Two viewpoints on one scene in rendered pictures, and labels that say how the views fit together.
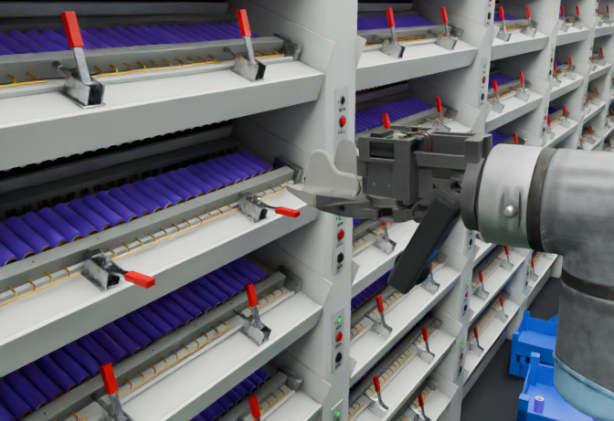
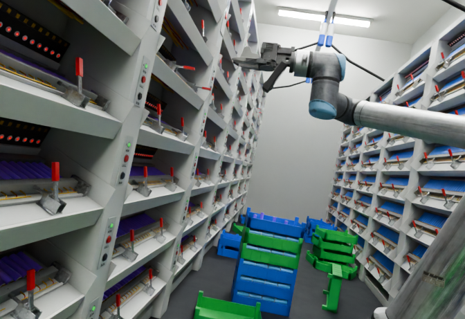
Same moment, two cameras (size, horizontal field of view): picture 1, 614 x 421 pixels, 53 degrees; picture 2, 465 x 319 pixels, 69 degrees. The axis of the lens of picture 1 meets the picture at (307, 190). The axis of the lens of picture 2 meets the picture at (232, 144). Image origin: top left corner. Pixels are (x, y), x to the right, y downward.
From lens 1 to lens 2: 0.83 m
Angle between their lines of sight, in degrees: 32
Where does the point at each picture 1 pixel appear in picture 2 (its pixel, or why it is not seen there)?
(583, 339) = (320, 90)
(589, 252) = (322, 69)
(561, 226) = (317, 63)
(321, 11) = (215, 37)
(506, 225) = (303, 64)
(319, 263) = (196, 128)
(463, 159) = (290, 50)
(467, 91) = (227, 109)
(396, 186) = (272, 55)
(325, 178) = (248, 54)
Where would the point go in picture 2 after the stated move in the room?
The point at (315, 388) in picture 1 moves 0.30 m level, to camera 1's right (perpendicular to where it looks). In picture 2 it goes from (184, 183) to (243, 192)
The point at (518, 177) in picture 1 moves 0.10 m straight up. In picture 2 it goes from (306, 52) to (312, 23)
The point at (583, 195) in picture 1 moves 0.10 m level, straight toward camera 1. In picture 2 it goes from (322, 56) to (331, 46)
